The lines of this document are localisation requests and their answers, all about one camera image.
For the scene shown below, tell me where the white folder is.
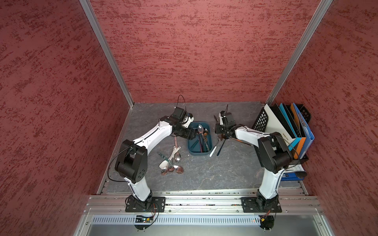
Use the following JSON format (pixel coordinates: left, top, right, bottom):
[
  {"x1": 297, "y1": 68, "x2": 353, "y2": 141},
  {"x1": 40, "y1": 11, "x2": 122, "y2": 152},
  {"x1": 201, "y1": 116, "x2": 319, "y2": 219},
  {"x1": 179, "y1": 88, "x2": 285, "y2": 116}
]
[{"x1": 264, "y1": 104, "x2": 295, "y2": 142}]

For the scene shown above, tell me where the teal plastic storage box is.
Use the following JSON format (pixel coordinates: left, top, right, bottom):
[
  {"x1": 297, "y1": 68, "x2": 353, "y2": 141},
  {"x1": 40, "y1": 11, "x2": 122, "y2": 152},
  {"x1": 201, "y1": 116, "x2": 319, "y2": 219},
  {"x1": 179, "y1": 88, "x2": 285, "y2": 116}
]
[{"x1": 187, "y1": 122, "x2": 213, "y2": 156}]

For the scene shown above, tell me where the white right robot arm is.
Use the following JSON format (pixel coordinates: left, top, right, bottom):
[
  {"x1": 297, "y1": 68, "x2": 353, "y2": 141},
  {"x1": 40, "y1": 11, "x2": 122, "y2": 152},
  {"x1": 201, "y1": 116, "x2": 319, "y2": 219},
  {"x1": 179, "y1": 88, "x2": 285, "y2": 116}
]
[{"x1": 215, "y1": 111, "x2": 294, "y2": 212}]

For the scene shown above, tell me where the left aluminium corner post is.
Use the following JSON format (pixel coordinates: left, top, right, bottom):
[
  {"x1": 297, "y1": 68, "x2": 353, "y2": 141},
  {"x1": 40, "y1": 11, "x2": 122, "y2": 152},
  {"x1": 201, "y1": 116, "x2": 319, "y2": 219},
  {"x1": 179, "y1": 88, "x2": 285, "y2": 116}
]
[{"x1": 79, "y1": 0, "x2": 134, "y2": 108}]

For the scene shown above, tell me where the orange plastic spoon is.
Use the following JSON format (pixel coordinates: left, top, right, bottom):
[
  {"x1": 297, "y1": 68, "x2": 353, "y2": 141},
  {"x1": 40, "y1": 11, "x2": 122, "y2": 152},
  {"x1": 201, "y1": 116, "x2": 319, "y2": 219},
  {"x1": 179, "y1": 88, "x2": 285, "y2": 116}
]
[{"x1": 230, "y1": 138, "x2": 251, "y2": 146}]

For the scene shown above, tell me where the purple metal spoon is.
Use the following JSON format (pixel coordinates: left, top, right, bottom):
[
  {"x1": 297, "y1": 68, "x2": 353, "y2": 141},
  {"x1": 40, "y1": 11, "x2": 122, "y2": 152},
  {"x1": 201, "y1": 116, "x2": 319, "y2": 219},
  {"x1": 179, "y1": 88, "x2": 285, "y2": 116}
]
[{"x1": 197, "y1": 133, "x2": 204, "y2": 153}]

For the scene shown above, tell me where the black mesh file rack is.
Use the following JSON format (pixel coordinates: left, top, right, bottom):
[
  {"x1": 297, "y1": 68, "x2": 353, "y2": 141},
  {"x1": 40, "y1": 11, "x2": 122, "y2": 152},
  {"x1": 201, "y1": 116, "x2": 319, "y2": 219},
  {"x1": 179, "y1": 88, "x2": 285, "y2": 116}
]
[{"x1": 252, "y1": 104, "x2": 312, "y2": 166}]

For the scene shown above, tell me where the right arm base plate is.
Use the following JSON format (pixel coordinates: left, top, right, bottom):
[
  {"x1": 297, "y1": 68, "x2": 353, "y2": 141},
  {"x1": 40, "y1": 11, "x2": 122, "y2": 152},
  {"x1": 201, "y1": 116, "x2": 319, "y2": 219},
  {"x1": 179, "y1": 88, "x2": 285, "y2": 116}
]
[{"x1": 241, "y1": 196, "x2": 282, "y2": 213}]

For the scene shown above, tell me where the aluminium corner post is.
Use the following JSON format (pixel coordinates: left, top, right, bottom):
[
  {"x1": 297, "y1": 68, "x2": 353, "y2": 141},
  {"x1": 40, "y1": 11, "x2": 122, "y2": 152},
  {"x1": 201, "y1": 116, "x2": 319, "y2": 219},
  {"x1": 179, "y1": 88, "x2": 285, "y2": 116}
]
[
  {"x1": 79, "y1": 0, "x2": 134, "y2": 108},
  {"x1": 265, "y1": 0, "x2": 333, "y2": 105}
]

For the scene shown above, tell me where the right aluminium corner post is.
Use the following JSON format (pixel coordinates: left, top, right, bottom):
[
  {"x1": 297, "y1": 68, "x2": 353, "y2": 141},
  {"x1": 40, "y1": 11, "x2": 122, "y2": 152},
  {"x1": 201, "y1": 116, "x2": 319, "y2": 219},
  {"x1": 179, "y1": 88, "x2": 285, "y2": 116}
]
[{"x1": 265, "y1": 0, "x2": 333, "y2": 105}]

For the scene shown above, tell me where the green patterned spoon handle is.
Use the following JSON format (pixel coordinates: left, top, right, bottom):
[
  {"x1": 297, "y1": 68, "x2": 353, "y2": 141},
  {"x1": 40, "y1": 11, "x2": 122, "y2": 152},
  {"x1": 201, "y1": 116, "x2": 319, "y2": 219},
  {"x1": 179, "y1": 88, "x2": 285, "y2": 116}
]
[{"x1": 158, "y1": 152, "x2": 170, "y2": 163}]

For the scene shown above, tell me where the blue binder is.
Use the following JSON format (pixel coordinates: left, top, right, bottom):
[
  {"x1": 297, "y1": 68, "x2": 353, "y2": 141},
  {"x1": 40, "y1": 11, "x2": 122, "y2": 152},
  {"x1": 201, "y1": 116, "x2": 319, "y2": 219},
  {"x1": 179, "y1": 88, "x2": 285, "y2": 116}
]
[{"x1": 292, "y1": 103, "x2": 315, "y2": 159}]

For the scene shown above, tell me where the silver spoon patterned handle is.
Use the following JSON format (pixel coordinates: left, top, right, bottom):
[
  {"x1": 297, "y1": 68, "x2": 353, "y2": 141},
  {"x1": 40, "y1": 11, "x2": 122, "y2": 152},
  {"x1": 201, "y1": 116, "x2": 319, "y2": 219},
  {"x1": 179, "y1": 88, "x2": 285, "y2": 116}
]
[{"x1": 203, "y1": 129, "x2": 211, "y2": 152}]

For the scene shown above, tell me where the blue box under rack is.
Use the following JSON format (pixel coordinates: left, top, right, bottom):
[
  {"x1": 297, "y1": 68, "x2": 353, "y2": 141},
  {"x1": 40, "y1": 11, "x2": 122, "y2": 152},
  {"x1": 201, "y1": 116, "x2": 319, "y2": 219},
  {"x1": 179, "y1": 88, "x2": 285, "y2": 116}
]
[{"x1": 281, "y1": 171, "x2": 307, "y2": 182}]

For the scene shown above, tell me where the gold spoon white handle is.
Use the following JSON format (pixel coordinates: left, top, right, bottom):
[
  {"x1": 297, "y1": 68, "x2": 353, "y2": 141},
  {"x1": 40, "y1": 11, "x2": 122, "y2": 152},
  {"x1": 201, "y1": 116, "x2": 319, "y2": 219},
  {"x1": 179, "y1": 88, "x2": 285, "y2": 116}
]
[{"x1": 209, "y1": 139, "x2": 220, "y2": 157}]

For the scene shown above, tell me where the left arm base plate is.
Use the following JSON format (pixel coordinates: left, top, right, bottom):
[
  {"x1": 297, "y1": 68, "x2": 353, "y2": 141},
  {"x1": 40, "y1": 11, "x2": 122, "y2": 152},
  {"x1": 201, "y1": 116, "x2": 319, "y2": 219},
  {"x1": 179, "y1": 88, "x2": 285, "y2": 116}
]
[{"x1": 125, "y1": 195, "x2": 166, "y2": 213}]

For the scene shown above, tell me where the teal folder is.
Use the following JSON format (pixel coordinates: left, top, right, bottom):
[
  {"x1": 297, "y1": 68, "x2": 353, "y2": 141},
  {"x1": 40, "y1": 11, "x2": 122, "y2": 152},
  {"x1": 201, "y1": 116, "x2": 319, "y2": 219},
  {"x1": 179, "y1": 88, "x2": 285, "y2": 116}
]
[{"x1": 279, "y1": 103, "x2": 299, "y2": 147}]

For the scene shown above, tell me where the aluminium front rail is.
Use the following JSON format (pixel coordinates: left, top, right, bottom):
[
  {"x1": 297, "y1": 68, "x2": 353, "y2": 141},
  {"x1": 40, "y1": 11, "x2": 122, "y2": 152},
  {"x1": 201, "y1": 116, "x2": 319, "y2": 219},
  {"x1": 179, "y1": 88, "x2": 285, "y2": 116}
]
[{"x1": 84, "y1": 192, "x2": 324, "y2": 215}]

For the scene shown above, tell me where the orange folder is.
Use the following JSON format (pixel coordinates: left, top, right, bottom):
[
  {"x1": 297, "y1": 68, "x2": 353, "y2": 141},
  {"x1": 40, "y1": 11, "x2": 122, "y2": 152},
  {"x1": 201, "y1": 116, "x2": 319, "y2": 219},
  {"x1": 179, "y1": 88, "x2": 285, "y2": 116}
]
[{"x1": 290, "y1": 103, "x2": 306, "y2": 159}]

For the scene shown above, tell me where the silver steel spoon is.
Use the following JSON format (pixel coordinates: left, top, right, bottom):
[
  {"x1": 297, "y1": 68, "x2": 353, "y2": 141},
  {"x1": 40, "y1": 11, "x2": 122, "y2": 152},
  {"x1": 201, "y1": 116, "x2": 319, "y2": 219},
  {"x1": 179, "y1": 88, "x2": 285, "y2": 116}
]
[{"x1": 197, "y1": 124, "x2": 205, "y2": 150}]

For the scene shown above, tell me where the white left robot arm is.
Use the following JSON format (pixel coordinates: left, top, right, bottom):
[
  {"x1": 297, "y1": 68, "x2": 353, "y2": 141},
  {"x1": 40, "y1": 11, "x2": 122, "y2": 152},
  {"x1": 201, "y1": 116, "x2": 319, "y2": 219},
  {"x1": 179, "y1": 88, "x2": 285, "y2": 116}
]
[{"x1": 115, "y1": 107, "x2": 195, "y2": 203}]

